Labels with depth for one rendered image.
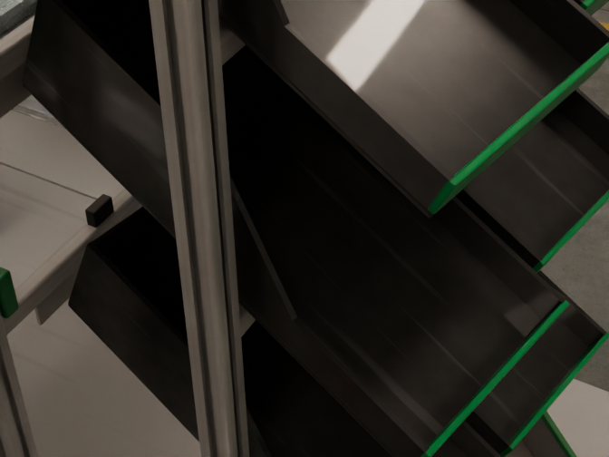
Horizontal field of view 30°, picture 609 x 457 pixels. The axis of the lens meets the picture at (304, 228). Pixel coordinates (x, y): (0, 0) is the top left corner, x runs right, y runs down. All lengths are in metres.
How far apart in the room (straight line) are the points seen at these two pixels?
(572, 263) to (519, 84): 2.22
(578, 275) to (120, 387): 1.61
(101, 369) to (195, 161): 0.82
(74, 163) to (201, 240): 1.08
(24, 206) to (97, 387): 0.34
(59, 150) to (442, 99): 1.16
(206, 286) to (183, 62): 0.12
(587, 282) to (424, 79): 2.21
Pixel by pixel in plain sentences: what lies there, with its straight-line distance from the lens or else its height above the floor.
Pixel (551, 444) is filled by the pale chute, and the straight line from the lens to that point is 0.95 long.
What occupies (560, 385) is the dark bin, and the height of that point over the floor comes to 1.21.
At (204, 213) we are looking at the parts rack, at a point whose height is 1.48.
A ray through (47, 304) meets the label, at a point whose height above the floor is 1.28.
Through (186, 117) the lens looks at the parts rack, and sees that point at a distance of 0.46.
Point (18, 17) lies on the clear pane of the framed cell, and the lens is 1.61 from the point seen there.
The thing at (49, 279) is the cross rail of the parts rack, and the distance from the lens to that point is 0.73.
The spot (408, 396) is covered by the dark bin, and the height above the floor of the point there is 1.36.
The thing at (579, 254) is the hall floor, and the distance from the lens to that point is 2.75.
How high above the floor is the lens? 1.79
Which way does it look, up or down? 41 degrees down
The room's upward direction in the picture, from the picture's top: 1 degrees counter-clockwise
